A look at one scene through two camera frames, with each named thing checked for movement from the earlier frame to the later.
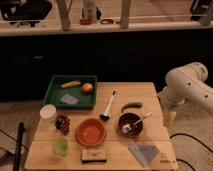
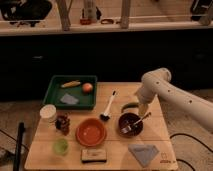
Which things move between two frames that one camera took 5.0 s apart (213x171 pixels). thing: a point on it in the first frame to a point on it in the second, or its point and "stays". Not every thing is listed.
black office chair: [25, 11] stays
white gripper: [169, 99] to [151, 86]
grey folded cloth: [146, 153] stays
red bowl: [90, 132] stays
